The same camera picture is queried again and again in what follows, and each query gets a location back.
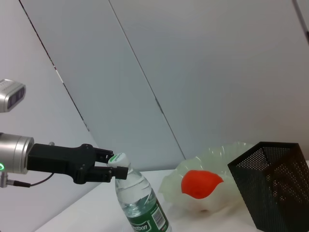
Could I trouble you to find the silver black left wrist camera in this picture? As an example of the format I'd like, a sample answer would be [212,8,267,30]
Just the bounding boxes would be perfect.
[0,79,27,113]

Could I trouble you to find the clear water bottle green label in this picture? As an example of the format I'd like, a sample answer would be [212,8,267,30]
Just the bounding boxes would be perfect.
[107,152,173,232]

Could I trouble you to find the orange fruit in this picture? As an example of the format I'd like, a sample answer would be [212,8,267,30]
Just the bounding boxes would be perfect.
[181,170,225,200]

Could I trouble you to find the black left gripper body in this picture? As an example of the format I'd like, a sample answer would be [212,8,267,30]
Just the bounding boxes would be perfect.
[27,143,98,185]

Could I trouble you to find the pale green glass fruit plate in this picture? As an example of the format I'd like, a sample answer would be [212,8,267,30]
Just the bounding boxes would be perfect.
[157,142,257,217]

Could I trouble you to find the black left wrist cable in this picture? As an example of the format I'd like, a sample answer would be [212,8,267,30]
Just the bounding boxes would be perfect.
[0,172,53,189]

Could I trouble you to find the black mesh pen holder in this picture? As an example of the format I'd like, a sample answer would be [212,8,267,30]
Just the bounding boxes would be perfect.
[227,141,309,232]

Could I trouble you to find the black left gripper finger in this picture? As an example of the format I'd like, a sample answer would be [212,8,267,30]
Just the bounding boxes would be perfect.
[90,165,129,184]
[92,147,114,164]

